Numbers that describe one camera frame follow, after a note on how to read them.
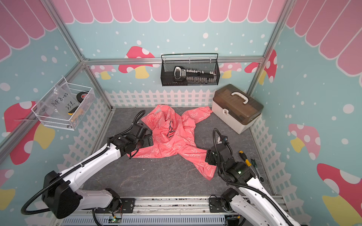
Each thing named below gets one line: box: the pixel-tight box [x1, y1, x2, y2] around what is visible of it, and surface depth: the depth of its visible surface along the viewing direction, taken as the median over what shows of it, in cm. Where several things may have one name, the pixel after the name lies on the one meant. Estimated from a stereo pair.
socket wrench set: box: [173, 65, 217, 84], surface depth 91 cm
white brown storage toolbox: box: [211, 83, 264, 135], surface depth 99 cm
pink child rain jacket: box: [126, 104, 217, 181], surface depth 96 cm
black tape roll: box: [76, 91, 89, 104], surface depth 82 cm
